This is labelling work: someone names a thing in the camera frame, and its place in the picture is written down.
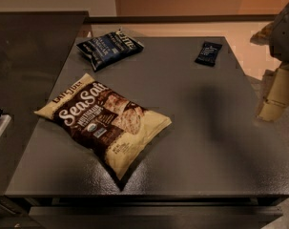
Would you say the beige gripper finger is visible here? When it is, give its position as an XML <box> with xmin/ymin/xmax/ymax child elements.
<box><xmin>250</xmin><ymin>22</ymin><xmax>273</xmax><ymax>45</ymax></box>
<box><xmin>258</xmin><ymin>62</ymin><xmax>289</xmax><ymax>121</ymax></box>

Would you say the blueberry RXBAR dark blue wrapper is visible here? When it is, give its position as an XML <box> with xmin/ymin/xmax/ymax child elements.
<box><xmin>196</xmin><ymin>42</ymin><xmax>222</xmax><ymax>67</ymax></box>

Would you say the dark blue kettle chips bag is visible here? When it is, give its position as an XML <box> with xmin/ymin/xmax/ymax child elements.
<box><xmin>76</xmin><ymin>31</ymin><xmax>144</xmax><ymax>72</ymax></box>

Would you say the Late July sea salt chips bag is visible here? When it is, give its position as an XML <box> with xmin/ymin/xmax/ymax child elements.
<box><xmin>35</xmin><ymin>73</ymin><xmax>171</xmax><ymax>178</ymax></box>

